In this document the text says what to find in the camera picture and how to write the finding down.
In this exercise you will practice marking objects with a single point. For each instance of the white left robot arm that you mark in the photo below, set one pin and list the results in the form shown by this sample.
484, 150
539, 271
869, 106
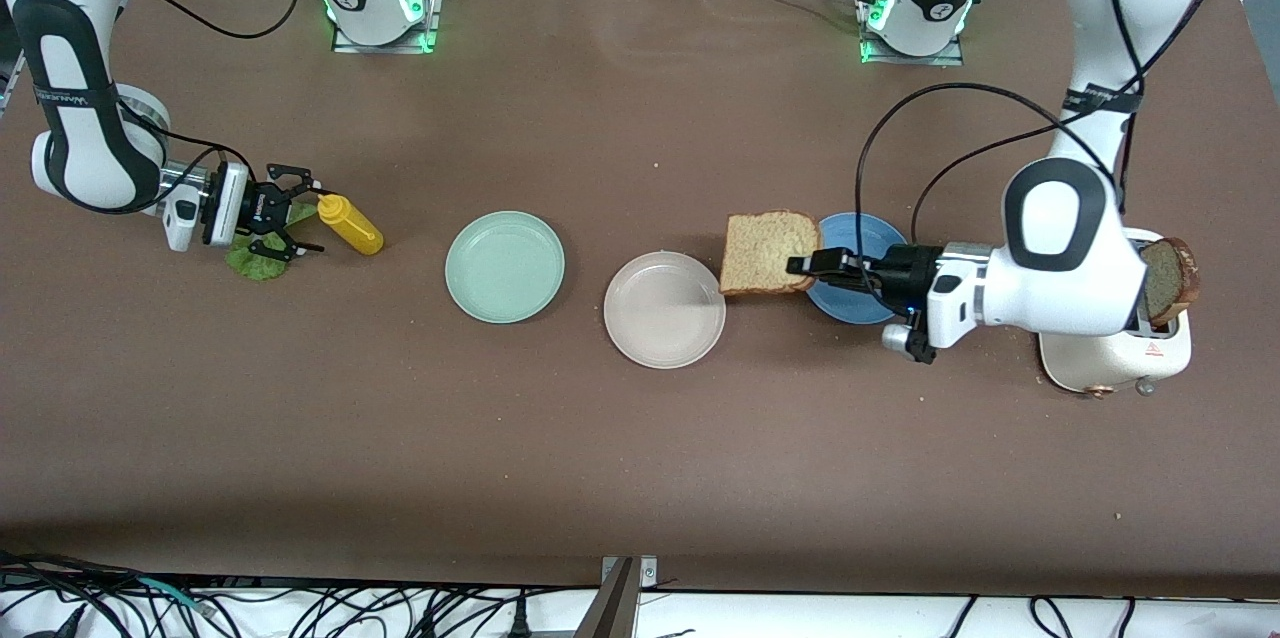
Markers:
1060, 268

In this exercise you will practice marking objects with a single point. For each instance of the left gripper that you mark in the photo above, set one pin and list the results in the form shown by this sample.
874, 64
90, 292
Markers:
905, 274

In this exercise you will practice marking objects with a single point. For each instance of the brown bread slice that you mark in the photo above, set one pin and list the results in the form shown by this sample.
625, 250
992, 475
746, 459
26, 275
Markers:
760, 253
1165, 283

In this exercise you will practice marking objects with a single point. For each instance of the yellow mustard squeeze bottle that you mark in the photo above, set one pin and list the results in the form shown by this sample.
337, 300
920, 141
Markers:
352, 226

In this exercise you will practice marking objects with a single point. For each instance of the green lettuce leaf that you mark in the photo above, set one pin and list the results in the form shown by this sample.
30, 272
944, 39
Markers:
255, 266

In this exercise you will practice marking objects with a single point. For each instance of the light green plate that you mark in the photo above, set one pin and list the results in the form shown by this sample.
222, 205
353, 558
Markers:
505, 266

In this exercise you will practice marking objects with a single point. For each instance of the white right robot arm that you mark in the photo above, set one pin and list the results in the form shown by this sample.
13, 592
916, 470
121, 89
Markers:
80, 148

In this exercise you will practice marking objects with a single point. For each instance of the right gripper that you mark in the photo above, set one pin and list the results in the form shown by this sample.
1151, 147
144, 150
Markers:
258, 210

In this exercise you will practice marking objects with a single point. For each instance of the aluminium frame post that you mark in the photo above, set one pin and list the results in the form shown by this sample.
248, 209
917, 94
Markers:
610, 613

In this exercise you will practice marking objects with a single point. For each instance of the white toaster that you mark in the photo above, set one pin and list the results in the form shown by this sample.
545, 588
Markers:
1100, 368

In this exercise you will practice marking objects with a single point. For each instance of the black power plug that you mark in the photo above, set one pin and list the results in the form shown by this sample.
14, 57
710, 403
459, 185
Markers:
518, 618

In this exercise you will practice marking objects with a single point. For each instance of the blue plate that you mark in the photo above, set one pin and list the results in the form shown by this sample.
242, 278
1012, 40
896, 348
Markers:
860, 230

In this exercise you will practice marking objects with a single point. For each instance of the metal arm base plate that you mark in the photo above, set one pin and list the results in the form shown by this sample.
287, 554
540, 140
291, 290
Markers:
432, 18
955, 56

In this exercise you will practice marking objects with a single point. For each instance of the beige plate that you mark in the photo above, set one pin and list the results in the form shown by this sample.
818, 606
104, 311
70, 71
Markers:
664, 310

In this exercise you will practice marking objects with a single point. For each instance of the metal corner bracket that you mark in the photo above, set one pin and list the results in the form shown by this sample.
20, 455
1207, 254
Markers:
648, 573

